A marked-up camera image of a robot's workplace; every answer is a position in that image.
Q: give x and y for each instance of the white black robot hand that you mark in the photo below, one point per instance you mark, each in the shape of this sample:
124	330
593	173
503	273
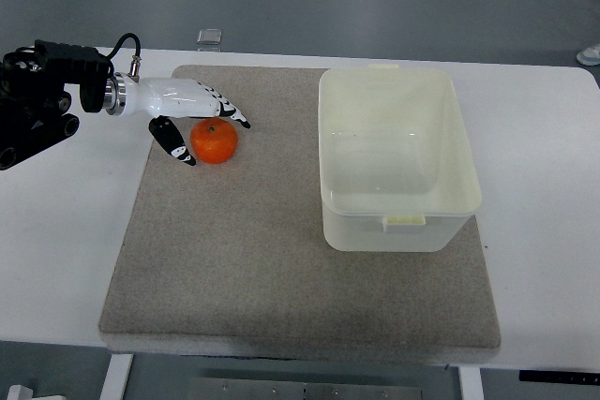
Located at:
167	99

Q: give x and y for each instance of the orange fruit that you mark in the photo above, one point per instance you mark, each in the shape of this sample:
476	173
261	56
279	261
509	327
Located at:
213	140

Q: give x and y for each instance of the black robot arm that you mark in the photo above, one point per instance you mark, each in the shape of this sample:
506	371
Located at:
34	103

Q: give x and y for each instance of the translucent white plastic box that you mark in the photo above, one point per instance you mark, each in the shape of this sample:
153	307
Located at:
396	165

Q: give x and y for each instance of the small clear floor plate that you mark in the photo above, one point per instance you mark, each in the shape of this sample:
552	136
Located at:
211	36

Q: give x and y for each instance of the grey foam mat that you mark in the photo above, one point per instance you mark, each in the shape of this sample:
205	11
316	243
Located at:
230	260

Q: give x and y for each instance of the white table leg left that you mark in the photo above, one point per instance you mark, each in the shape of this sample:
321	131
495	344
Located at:
116	379

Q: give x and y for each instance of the white table leg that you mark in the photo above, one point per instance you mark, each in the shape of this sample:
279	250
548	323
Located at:
116	379
471	385

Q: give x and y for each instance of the white object bottom left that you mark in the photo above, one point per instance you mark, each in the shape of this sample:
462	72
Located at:
19	392

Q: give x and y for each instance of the white table leg right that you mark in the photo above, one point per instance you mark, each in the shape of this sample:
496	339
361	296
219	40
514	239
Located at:
471	385

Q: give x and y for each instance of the white blue shoe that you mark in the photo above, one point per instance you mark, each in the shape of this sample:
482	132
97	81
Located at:
589	57

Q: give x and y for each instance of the black table control panel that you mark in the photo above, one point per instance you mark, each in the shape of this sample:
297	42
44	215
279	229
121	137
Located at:
559	377

